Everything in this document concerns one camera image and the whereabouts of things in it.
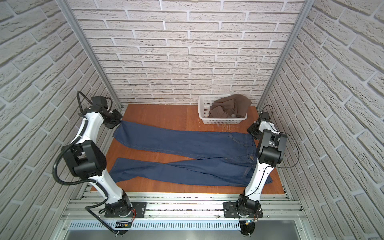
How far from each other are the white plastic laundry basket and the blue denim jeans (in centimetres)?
6

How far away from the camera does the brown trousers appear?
1.06 meters

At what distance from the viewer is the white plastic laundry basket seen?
3.44ft

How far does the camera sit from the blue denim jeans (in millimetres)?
843

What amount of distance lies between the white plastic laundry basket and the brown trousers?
0.05 ft

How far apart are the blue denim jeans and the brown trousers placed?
13 cm
